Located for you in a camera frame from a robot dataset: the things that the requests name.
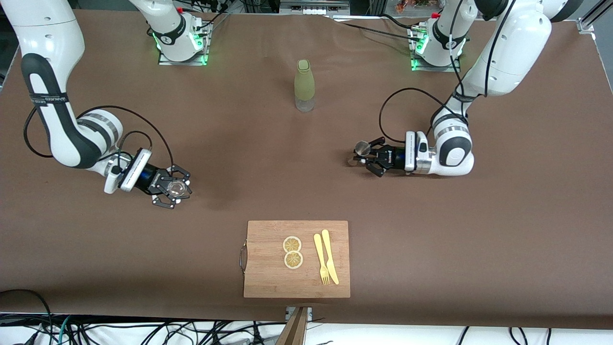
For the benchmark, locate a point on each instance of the aluminium table corner bracket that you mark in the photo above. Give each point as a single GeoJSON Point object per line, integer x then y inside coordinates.
{"type": "Point", "coordinates": [586, 21]}

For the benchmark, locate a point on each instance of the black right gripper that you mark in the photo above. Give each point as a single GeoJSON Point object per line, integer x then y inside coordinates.
{"type": "Point", "coordinates": [146, 178]}

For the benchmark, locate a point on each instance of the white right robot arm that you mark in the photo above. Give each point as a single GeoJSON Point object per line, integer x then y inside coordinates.
{"type": "Point", "coordinates": [48, 28]}

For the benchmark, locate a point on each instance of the yellow plastic knife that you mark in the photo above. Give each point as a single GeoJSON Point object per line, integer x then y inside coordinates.
{"type": "Point", "coordinates": [327, 244]}

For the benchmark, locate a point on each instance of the glass bottle with green sleeve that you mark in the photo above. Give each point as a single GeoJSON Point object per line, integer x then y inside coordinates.
{"type": "Point", "coordinates": [304, 81]}

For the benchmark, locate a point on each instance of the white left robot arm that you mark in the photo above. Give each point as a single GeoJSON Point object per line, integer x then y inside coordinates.
{"type": "Point", "coordinates": [517, 43]}

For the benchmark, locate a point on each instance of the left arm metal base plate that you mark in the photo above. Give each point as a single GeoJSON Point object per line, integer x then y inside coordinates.
{"type": "Point", "coordinates": [450, 68]}

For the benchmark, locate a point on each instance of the grey metal rail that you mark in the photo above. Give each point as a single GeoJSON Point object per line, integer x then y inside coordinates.
{"type": "Point", "coordinates": [313, 7]}

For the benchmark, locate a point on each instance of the yellow plastic fork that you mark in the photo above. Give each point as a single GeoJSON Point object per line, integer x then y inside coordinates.
{"type": "Point", "coordinates": [318, 249]}

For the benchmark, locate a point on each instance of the small metal clamp bracket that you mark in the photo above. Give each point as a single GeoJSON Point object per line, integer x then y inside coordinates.
{"type": "Point", "coordinates": [309, 314]}

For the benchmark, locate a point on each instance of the brown wooden post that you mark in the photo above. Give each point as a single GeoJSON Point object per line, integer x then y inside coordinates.
{"type": "Point", "coordinates": [294, 330]}

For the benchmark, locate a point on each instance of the lemon slice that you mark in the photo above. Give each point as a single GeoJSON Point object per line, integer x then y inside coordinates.
{"type": "Point", "coordinates": [293, 260]}
{"type": "Point", "coordinates": [292, 244]}

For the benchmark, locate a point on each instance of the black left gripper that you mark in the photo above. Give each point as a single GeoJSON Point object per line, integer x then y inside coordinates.
{"type": "Point", "coordinates": [393, 156]}

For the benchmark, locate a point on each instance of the steel double jigger cup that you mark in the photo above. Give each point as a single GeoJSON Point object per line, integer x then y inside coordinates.
{"type": "Point", "coordinates": [362, 147]}

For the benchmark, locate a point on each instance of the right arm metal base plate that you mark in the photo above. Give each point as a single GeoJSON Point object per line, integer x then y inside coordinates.
{"type": "Point", "coordinates": [201, 60]}

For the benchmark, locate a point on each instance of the clear glass beaker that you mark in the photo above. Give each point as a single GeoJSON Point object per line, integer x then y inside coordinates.
{"type": "Point", "coordinates": [178, 188]}

